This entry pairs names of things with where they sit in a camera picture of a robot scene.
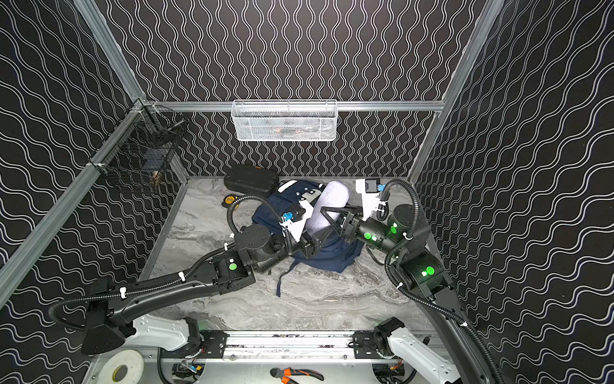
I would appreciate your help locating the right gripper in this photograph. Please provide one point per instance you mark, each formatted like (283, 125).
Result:
(350, 229)

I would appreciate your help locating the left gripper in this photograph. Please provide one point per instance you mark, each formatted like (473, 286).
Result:
(309, 245)

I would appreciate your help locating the navy blue backpack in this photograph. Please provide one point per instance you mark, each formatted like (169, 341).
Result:
(335, 255)

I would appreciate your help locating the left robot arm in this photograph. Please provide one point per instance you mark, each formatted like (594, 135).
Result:
(122, 315)

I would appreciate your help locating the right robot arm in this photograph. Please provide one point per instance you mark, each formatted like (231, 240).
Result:
(391, 221)

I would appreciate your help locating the black zippered case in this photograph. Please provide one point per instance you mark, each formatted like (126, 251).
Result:
(251, 180)

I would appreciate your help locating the yellow black tape measure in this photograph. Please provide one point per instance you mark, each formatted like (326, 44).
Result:
(228, 200)

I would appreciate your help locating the white tape roll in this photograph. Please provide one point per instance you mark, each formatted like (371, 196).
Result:
(126, 366)

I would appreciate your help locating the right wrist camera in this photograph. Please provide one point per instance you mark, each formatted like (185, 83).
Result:
(371, 191)

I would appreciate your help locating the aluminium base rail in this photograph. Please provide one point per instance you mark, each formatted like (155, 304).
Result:
(288, 345)

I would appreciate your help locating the orange handled pliers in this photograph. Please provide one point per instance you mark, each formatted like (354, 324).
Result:
(287, 375)

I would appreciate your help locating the black wire basket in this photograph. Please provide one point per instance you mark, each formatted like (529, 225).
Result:
(140, 162)

